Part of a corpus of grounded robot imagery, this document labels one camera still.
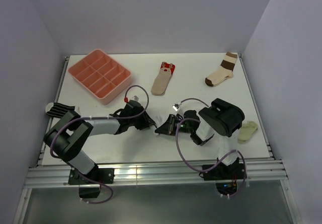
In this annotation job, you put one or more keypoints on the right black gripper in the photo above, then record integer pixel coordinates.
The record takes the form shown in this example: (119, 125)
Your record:
(169, 127)

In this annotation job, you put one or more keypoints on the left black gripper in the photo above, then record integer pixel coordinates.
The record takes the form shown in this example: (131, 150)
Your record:
(146, 122)

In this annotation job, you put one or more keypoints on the white sock with black stripes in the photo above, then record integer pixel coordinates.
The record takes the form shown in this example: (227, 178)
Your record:
(159, 120)

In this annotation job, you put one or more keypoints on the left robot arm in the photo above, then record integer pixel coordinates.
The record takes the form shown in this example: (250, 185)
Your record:
(68, 136)

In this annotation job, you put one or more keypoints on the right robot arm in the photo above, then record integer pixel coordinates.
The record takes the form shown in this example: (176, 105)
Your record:
(220, 119)

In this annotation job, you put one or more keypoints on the beige reindeer sock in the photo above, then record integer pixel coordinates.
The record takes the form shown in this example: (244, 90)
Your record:
(162, 79)

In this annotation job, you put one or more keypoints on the pink compartment organizer tray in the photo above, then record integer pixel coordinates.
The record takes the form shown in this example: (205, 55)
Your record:
(101, 75)

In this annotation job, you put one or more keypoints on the cream brown striped sock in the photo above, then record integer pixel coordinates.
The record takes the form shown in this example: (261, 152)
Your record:
(224, 71)

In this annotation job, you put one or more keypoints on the pale green ankle sock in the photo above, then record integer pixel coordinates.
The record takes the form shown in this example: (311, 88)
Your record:
(246, 132)

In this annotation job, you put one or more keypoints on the black white striped ankle sock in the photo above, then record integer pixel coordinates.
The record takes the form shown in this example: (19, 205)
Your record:
(58, 110)

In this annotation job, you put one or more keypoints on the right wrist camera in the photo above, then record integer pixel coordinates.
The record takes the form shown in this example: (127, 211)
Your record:
(176, 107)

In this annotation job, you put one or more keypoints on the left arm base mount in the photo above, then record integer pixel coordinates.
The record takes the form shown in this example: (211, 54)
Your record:
(91, 185)

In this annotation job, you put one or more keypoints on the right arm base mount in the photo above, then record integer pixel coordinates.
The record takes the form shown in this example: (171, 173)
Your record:
(233, 176)

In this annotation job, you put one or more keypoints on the aluminium table front rail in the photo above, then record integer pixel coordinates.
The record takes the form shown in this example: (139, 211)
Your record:
(150, 174)

